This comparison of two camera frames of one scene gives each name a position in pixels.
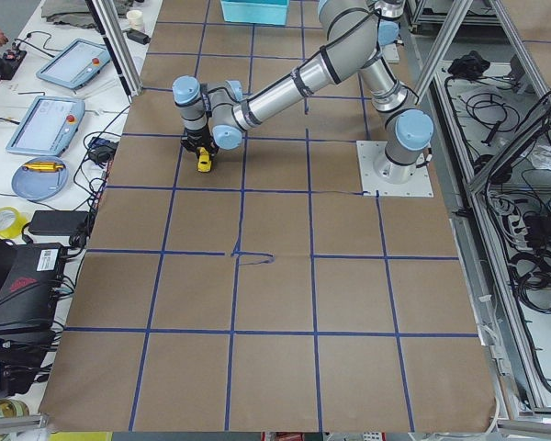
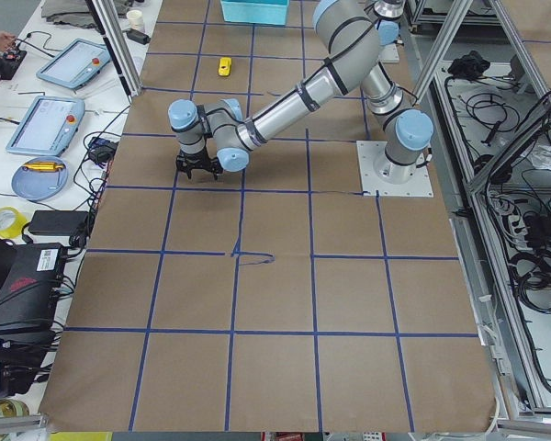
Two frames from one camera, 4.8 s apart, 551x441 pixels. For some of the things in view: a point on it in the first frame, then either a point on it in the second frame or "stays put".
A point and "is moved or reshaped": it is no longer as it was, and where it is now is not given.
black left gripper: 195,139 to 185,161
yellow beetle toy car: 204,161 is moved or reshaped
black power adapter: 59,222 stays put
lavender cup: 135,20 stays put
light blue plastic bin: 262,12 stays put
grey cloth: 77,13 stays put
